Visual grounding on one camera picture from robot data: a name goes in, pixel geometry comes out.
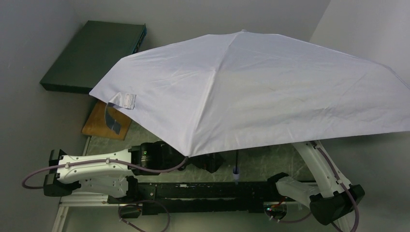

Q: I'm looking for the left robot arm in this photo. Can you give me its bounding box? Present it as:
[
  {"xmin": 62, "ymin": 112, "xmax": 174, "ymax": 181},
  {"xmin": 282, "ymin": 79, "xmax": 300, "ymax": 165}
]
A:
[{"xmin": 43, "ymin": 141, "xmax": 225, "ymax": 201}]

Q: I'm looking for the dark network switch box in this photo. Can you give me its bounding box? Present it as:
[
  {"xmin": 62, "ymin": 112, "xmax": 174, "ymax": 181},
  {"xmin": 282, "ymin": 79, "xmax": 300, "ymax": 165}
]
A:
[{"xmin": 40, "ymin": 20, "xmax": 147, "ymax": 94}]

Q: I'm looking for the wooden board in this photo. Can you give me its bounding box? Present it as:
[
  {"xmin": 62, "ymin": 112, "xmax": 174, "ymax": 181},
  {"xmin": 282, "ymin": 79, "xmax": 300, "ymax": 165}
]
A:
[{"xmin": 81, "ymin": 100, "xmax": 132, "ymax": 141}]

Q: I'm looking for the aluminium frame rail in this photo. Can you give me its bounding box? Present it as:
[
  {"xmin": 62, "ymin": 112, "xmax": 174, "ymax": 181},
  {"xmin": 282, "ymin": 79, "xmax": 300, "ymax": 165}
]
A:
[{"xmin": 51, "ymin": 194, "xmax": 108, "ymax": 232}]

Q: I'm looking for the lilac umbrella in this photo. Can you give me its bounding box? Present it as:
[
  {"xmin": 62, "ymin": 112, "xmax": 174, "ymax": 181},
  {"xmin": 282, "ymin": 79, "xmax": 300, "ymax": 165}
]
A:
[{"xmin": 90, "ymin": 31, "xmax": 410, "ymax": 157}]

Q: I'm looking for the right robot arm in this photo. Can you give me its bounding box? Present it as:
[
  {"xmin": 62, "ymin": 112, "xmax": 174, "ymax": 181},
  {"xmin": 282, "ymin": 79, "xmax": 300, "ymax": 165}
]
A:
[{"xmin": 267, "ymin": 141, "xmax": 365, "ymax": 232}]

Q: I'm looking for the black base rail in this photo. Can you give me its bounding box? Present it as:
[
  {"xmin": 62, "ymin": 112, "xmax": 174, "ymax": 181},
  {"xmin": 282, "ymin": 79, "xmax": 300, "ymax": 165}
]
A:
[{"xmin": 107, "ymin": 181, "xmax": 287, "ymax": 215}]

